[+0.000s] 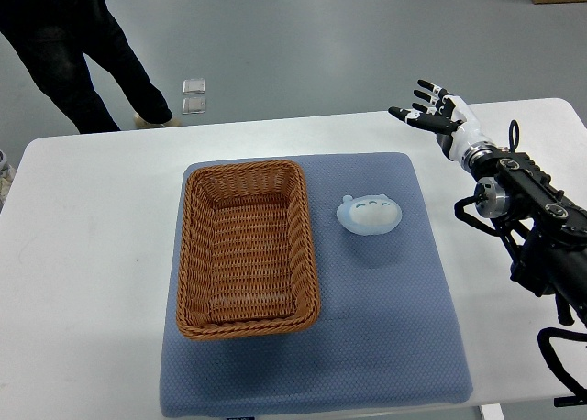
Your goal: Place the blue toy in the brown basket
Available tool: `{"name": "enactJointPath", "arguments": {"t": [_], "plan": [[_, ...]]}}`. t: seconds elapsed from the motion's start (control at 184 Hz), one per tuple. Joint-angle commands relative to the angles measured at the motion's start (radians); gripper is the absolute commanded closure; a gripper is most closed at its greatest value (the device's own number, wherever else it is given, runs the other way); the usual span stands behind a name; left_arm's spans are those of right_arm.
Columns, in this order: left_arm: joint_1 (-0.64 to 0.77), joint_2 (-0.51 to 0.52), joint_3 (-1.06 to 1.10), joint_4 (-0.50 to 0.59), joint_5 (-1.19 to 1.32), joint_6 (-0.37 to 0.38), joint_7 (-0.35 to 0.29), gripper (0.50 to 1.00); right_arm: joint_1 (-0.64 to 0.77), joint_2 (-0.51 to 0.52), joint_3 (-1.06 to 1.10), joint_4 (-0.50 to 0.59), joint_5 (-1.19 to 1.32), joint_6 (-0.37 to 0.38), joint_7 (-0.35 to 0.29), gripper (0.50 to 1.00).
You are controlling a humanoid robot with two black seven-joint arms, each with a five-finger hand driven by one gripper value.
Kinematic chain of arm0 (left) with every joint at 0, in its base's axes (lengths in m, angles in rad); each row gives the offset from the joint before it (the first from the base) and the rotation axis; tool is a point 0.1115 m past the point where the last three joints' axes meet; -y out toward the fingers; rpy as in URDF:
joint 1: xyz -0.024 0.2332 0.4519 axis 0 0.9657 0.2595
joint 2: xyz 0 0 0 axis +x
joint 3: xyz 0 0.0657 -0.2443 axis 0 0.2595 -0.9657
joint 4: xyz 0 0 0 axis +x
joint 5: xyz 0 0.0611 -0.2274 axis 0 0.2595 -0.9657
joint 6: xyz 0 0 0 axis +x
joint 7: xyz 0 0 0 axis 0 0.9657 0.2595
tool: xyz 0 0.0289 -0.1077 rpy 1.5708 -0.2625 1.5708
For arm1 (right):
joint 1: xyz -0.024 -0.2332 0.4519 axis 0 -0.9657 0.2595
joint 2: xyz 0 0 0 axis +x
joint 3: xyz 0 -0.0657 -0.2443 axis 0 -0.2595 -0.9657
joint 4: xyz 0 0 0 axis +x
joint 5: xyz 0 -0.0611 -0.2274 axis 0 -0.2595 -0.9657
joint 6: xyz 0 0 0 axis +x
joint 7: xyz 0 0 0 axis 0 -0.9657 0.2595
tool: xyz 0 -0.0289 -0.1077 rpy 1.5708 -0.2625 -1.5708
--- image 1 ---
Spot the brown wicker basket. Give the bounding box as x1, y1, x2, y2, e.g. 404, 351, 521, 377
176, 160, 321, 341

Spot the blue fabric mat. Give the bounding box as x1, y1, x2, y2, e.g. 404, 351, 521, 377
160, 152, 473, 417

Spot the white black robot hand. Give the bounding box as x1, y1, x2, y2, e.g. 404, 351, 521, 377
388, 79, 492, 170

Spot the floor socket plate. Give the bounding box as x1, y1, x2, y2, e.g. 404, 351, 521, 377
183, 96, 206, 115
182, 78, 206, 94

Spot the person in black trousers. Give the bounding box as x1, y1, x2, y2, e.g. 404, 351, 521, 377
1, 0, 180, 134

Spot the upper floor socket plate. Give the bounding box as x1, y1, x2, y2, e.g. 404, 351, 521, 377
182, 78, 206, 94

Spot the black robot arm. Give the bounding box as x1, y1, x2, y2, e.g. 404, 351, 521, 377
454, 142, 586, 407

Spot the lower floor socket plate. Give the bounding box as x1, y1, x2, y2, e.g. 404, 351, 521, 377
183, 96, 206, 115

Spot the black cable loop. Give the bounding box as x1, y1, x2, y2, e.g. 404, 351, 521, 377
507, 119, 522, 153

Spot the blue white plush toy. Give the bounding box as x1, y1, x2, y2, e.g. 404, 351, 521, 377
336, 194, 403, 236

